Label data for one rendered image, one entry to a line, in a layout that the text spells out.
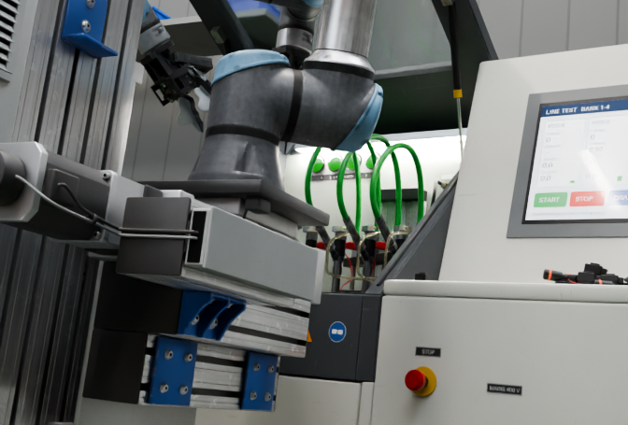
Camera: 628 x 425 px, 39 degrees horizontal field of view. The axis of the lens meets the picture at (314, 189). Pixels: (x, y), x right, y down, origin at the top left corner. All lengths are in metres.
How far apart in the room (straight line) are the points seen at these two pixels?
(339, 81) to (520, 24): 2.68
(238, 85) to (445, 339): 0.58
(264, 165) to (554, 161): 0.77
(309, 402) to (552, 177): 0.67
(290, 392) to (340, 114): 0.61
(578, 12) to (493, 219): 2.20
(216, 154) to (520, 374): 0.62
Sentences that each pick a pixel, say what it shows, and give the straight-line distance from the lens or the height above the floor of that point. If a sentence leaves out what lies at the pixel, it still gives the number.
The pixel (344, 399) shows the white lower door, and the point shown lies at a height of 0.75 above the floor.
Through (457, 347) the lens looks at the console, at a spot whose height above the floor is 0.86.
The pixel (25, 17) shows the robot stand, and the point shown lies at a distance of 1.16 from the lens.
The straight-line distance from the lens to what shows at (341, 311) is 1.70.
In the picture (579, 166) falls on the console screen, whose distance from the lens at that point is 1.87.
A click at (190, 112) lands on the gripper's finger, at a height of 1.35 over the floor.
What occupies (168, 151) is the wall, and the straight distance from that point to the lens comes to 4.61.
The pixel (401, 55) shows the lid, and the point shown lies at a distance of 2.23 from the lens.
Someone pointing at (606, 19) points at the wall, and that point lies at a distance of 3.94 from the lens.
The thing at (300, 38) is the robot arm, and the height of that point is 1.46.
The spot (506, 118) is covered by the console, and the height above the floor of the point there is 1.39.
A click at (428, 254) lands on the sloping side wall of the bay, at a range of 1.83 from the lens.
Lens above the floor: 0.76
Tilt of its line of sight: 13 degrees up
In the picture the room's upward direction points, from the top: 6 degrees clockwise
